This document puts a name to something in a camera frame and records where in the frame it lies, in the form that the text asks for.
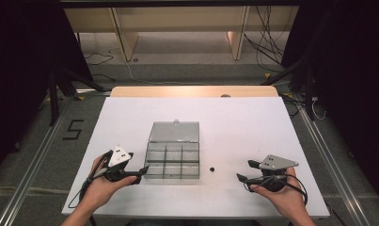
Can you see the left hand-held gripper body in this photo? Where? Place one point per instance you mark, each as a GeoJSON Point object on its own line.
{"type": "Point", "coordinates": [118, 156]}

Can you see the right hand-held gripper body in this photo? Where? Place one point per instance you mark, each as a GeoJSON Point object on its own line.
{"type": "Point", "coordinates": [276, 162]}

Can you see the clear plastic compartment box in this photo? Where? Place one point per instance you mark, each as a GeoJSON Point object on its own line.
{"type": "Point", "coordinates": [173, 157]}

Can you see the person's right hand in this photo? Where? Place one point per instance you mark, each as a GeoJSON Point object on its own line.
{"type": "Point", "coordinates": [287, 201]}

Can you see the person's left hand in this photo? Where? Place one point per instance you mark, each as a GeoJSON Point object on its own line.
{"type": "Point", "coordinates": [97, 191]}

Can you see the white table mat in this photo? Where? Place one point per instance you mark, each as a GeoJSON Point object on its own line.
{"type": "Point", "coordinates": [240, 132]}

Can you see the yellow tape piece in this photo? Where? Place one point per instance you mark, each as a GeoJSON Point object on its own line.
{"type": "Point", "coordinates": [79, 98]}
{"type": "Point", "coordinates": [289, 95]}
{"type": "Point", "coordinates": [267, 75]}

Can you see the wooden table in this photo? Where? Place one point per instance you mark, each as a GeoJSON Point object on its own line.
{"type": "Point", "coordinates": [177, 91]}

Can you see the black tripod stand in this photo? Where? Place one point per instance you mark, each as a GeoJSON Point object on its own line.
{"type": "Point", "coordinates": [54, 94]}
{"type": "Point", "coordinates": [307, 88]}

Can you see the dark curtain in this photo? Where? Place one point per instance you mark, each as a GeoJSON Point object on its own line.
{"type": "Point", "coordinates": [18, 78]}
{"type": "Point", "coordinates": [356, 94]}

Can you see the light wooden desk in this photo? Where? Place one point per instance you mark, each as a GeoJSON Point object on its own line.
{"type": "Point", "coordinates": [177, 19]}

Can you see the aluminium floor rail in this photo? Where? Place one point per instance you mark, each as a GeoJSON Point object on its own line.
{"type": "Point", "coordinates": [30, 175]}
{"type": "Point", "coordinates": [334, 166]}

